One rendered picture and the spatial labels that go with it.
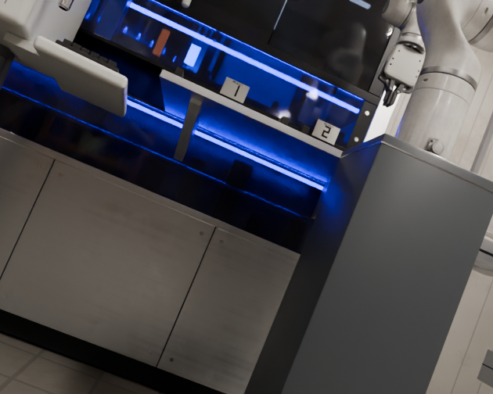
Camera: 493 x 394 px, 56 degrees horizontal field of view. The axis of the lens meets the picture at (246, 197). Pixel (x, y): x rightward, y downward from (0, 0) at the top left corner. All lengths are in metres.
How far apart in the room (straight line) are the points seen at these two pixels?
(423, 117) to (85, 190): 1.03
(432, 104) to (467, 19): 0.20
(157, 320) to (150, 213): 0.35
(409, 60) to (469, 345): 3.02
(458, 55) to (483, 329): 3.29
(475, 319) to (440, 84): 3.22
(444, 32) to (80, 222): 1.14
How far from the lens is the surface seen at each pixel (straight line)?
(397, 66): 1.41
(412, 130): 1.00
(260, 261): 1.55
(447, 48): 1.07
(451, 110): 1.03
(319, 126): 1.61
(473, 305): 4.09
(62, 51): 1.08
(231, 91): 1.58
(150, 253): 1.53
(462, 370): 4.15
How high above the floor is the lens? 0.59
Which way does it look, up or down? 4 degrees up
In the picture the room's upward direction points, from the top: 23 degrees clockwise
